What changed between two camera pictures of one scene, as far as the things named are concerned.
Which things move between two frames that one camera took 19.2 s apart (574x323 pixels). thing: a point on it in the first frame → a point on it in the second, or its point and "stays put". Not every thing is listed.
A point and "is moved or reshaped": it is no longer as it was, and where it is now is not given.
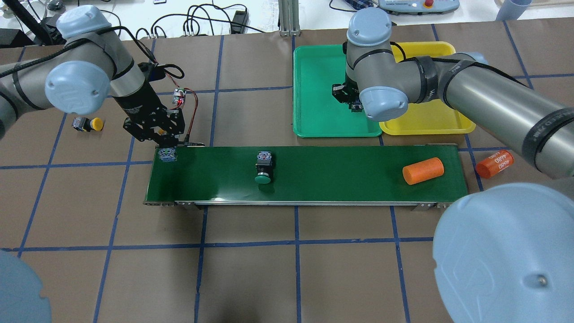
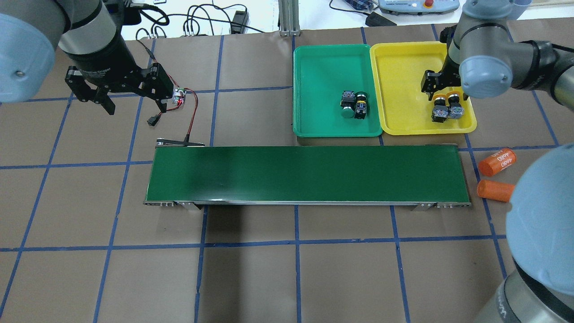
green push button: (264, 167) is moved or reshaped
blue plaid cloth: (358, 4) stays put
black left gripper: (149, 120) → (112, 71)
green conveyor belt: (349, 178) stays put
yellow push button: (85, 124) is moved or reshaped
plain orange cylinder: (423, 171) is moved or reshaped
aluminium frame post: (289, 18) stays put
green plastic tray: (316, 112) stays put
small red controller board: (179, 96) stays put
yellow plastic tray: (430, 116) stays put
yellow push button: (167, 154) → (440, 111)
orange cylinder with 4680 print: (494, 163) stays put
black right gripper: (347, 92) → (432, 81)
